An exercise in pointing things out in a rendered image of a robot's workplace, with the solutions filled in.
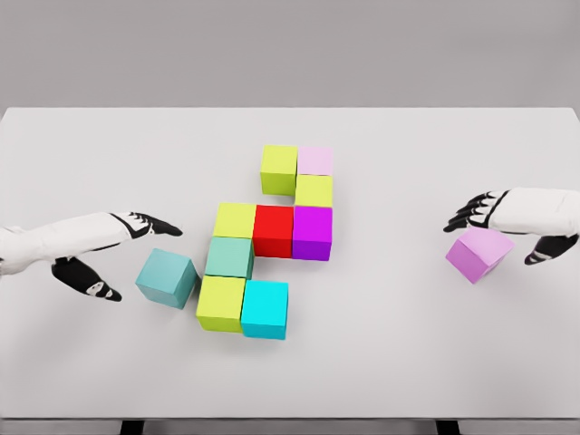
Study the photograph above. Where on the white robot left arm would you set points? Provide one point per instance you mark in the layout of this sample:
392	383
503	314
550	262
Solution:
20	251

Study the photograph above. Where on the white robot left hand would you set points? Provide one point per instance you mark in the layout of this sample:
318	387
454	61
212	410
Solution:
99	231

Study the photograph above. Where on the dull teal cube block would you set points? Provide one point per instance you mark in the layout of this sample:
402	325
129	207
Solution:
165	274

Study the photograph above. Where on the pale pink cube block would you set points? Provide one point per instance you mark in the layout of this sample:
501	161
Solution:
315	160

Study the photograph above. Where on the sea green cube block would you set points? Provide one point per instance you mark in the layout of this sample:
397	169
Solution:
229	256

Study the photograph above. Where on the purple cube block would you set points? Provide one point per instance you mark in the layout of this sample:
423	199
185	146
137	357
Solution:
312	231

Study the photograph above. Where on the orchid pink cube block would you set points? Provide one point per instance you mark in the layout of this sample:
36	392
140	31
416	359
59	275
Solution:
476	256

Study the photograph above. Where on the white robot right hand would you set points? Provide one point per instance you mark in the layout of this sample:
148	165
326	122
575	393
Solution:
534	210

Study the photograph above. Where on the red cube block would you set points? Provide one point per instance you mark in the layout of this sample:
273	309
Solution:
273	231

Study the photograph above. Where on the bright cyan cube block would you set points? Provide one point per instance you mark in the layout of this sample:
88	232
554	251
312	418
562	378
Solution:
265	308

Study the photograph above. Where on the yellow-green cube block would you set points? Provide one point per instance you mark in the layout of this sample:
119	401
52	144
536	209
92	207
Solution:
314	190
233	219
219	301
277	170

